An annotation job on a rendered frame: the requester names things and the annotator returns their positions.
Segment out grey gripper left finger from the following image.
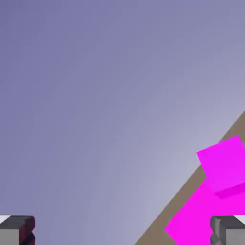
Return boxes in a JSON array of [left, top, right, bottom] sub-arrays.
[[0, 214, 36, 245]]

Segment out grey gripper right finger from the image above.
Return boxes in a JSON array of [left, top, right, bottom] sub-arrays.
[[210, 214, 245, 245]]

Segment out small magenta cube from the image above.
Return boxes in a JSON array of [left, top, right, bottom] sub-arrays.
[[196, 134, 245, 200]]

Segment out large magenta box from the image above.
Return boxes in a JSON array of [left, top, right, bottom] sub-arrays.
[[164, 178, 245, 245]]

